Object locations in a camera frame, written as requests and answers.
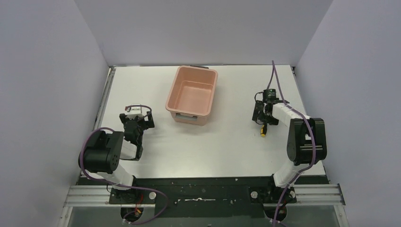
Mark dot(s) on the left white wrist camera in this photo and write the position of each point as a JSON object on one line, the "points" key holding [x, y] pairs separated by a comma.
{"points": [[134, 111]]}

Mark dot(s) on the yellow black handled screwdriver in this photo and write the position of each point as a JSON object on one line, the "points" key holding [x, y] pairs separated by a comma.
{"points": [[263, 130]]}

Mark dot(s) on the aluminium left side rail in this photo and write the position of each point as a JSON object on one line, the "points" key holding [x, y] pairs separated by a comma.
{"points": [[104, 98]]}

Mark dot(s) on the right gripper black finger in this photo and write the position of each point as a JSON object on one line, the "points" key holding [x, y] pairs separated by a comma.
{"points": [[270, 120], [258, 112]]}

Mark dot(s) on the aluminium front rail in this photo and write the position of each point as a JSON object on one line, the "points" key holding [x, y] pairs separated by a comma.
{"points": [[302, 195]]}

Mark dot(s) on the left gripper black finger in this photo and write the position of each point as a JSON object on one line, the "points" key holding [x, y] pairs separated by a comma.
{"points": [[123, 118], [148, 120]]}

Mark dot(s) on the pink plastic bin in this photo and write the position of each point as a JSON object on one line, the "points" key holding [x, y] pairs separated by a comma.
{"points": [[191, 95]]}

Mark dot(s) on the aluminium rail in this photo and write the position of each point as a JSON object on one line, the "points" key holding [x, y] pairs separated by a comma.
{"points": [[104, 98], [302, 195]]}

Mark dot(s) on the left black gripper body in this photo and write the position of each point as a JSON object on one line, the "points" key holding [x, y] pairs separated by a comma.
{"points": [[136, 120]]}

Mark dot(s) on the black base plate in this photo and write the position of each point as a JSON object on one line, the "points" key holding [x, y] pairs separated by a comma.
{"points": [[211, 209]]}

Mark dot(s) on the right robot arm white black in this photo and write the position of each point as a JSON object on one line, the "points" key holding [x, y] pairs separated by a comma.
{"points": [[306, 143]]}

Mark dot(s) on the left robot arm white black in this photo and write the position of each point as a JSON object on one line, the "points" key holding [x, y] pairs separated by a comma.
{"points": [[103, 151]]}

